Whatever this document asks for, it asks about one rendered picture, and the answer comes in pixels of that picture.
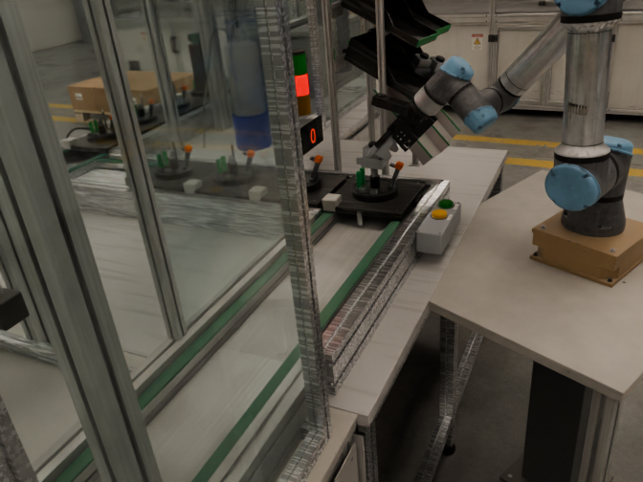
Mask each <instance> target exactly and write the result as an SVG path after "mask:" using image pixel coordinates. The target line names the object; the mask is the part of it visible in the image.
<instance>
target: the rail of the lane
mask: <svg viewBox="0 0 643 482"><path fill-rule="evenodd" d="M443 199H449V200H450V180H439V179H435V180H434V182H433V183H432V185H431V186H430V187H429V189H428V190H427V192H426V193H425V194H424V196H423V194H419V195H418V196H417V198H416V199H415V200H414V202H413V207H414V209H413V211H412V212H411V214H410V215H409V217H408V218H407V219H406V221H405V222H404V223H403V225H402V226H401V228H400V229H399V230H398V231H397V232H396V233H395V235H394V236H393V238H392V239H391V240H390V242H389V243H388V245H387V246H386V248H385V249H384V250H383V252H382V253H381V254H380V256H379V257H378V258H377V260H376V261H375V263H374V264H373V265H372V267H371V268H370V269H369V271H368V272H367V274H366V275H365V277H364V278H363V279H362V281H361V282H360V284H359V285H358V286H357V288H356V289H355V290H354V292H353V293H352V294H351V296H350V297H349V299H348V300H347V301H346V303H345V304H344V306H343V307H342V309H341V310H340V311H339V313H338V314H337V315H336V316H335V317H334V319H333V320H332V321H331V323H330V324H329V325H328V327H327V328H326V329H325V331H324V332H323V334H322V335H321V337H322V346H323V353H324V354H325V361H326V363H325V366H326V371H327V380H328V383H327V385H328V389H329V394H331V395H335V396H336V395H337V393H338V391H339V390H340V388H341V386H342V385H343V383H344V381H345V379H346V378H347V376H348V374H349V373H350V371H351V369H352V368H353V366H354V365H355V363H356V361H357V360H358V359H359V357H360V356H361V354H362V352H363V351H364V349H365V348H366V345H367V344H368V342H369V340H370V339H371V337H372V335H373V334H374V332H375V331H376V329H377V327H378V326H379V324H380V322H381V321H382V319H383V318H384V316H385V314H386V313H387V311H388V309H389V307H390V305H391V304H392V302H393V301H394V299H395V298H396V297H397V295H398V293H399V292H400V290H401V288H402V287H403V285H404V284H405V282H406V280H407V279H408V277H409V275H410V273H411V271H412V270H413V268H414V267H415V265H416V263H417V262H418V260H419V258H420V257H421V255H422V254H423V253H422V252H417V251H416V231H417V230H418V228H419V227H420V225H421V224H422V222H423V221H424V219H425V218H426V216H427V215H428V213H429V212H430V210H431V209H432V207H433V205H434V204H435V202H436V201H437V200H443Z"/></svg>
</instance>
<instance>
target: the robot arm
mask: <svg viewBox="0 0 643 482"><path fill-rule="evenodd" d="M554 1H555V4H556V5H557V6H558V8H559V9H560V10H561V11H560V12H559V13H558V14H557V15H556V16H555V17H554V19H553V20H552V21H551V22H550V23H549V24H548V25H547V26H546V27H545V28H544V29H543V31H542V32H541V33H540V34H539V35H538V36H537V37H536V38H535V39H534V40H533V41H532V42H531V43H530V45H529V46H528V47H527V48H526V49H525V50H524V51H523V52H522V53H521V54H520V55H519V56H518V58H517V59H516V60H515V61H514V62H513V63H512V64H511V65H510V66H509V67H508V68H507V69H506V71H505V72H504V73H503V74H502V75H501V76H500V77H499V78H498V79H497V80H496V81H495V83H494V84H493V85H492V86H490V87H488V88H485V89H483V90H481V91H479V90H478V89H477V88H476V87H475V86H474V85H473V84H472V82H471V81H470V80H471V79H472V77H473V75H474V70H473V69H472V67H471V65H470V64H469V63H468V62H467V61H466V60H465V59H463V58H462V57H460V56H457V55H453V56H451V57H450V58H449V59H448V60H447V61H446V62H445V63H444V64H443V65H442V66H440V67H439V69H438V71H437V72H436V73H435V74H434V75H433V76H432V77H431V78H430V79H429V81H428V82H427V83H426V84H425V85H424V86H423V87H422V88H421V89H420V90H419V91H418V92H417V93H416V94H415V96H414V98H413V99H412V100H411V101H410V102H406V101H403V100H400V99H395V98H392V97H389V96H387V95H385V94H381V93H378V94H376V95H374V96H373V97H372V101H371V105H374V106H376V107H378V108H383V109H386V110H389V111H391V112H394V113H397V114H400V115H398V117H397V119H396V120H395V121H394V122H393V123H392V124H391V125H390V126H389V127H388V129H387V132H386V133H385V134H384V135H383V136H382V137H381V138H380V139H379V140H378V141H377V143H375V144H374V145H373V146H372V147H371V148H370V149H369V151H368V153H367V158H368V159H369V158H370V157H371V156H372V155H373V154H376V155H377V156H379V157H381V158H383V159H384V160H386V161H388V160H389V159H390V158H391V154H390V150H391V151H392V152H397V151H398V150H399V148H398V145H397V143H398V144H399V145H400V147H401V148H402V149H403V150H404V151H405V152H406V151H407V150H408V149H409V148H410V147H411V146H412V145H413V144H414V143H415V142H416V141H417V140H418V139H419V138H420V137H421V136H422V135H423V134H424V133H425V132H426V131H427V130H428V129H429V128H430V127H431V126H432V125H433V124H434V123H435V122H436V121H437V120H438V118H437V117H436V116H435V114H436V113H437V112H438V111H439V110H440V109H441V108H442V107H443V106H444V105H445V104H446V103H447V102H448V103H449V104H450V106H451V107H452V108H453V109H454V110H455V112H456V113H457V114H458V116H459V117H460V118H461V119H462V120H463V122H464V124H465V125H466V126H468V127H469V128H470V129H471V130H472V131H473V133H475V134H480V133H482V132H483V131H484V130H486V129H488V128H489V127H490V126H491V125H492V124H493V123H494V122H495V121H496V120H497V119H498V117H499V114H500V113H502V112H506V111H508V110H510V109H512V108H513V107H514V106H516V105H517V104H518V102H519V101H520V98H521V96H522V95H523V94H524V93H525V92H526V91H527V90H528V89H529V88H530V87H531V86H532V85H533V84H534V83H535V82H536V81H537V80H538V79H539V78H540V77H541V76H542V75H543V74H544V73H545V72H546V71H547V70H548V69H549V68H550V67H551V66H552V65H553V64H554V63H555V62H556V61H557V60H558V59H559V58H560V57H561V56H562V55H563V54H564V53H565V52H566V63H565V98H564V116H563V135H562V142H561V143H560V144H559V145H558V146H556V147H555V149H554V165H553V167H552V168H551V169H550V170H549V172H548V174H547V175H546V178H545V182H544V187H545V191H546V193H547V195H548V197H549V198H550V200H552V201H553V202H554V204H555V205H557V206H558V207H560V208H563V209H564V210H563V213H562V219H561V222H562V224H563V226H564V227H565V228H567V229H568V230H571V231H573V232H576V233H578V234H582V235H585V236H591V237H612V236H616V235H619V234H621V233H622V232H623V231H624V230H625V227H626V215H625V209H624V203H623V198H624V193H625V188H626V183H627V180H628V175H629V170H630V165H631V161H632V157H633V154H632V152H633V144H632V143H631V142H630V141H628V140H625V139H622V138H617V137H613V136H605V135H604V132H605V120H606V108H607V96H608V85H609V72H610V49H611V38H612V29H613V27H614V26H615V25H616V24H617V23H618V22H619V21H620V20H621V19H622V10H623V2H624V1H626V0H554ZM391 136H392V137H391ZM407 147H409V148H407Z"/></svg>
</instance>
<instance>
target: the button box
mask: <svg viewBox="0 0 643 482"><path fill-rule="evenodd" d="M439 201H440V200H437V201H436V202H435V204H434V205H433V207H432V209H431V210H430V212H429V213H428V215H427V216H426V218H425V219H424V221H423V222H422V224H421V225H420V227H419V228H418V230H417V231H416V251H417V252H426V253H433V254H442V253H443V252H444V250H445V248H446V246H447V245H448V243H449V241H450V239H451V237H452V236H453V234H454V232H455V229H456V228H457V226H458V224H459V222H460V215H461V203H459V202H454V205H453V206H452V207H451V208H441V207H440V206H439V205H438V203H439ZM436 209H443V210H445V211H447V217H445V218H442V219H436V218H433V217H432V212H433V211H434V210H436Z"/></svg>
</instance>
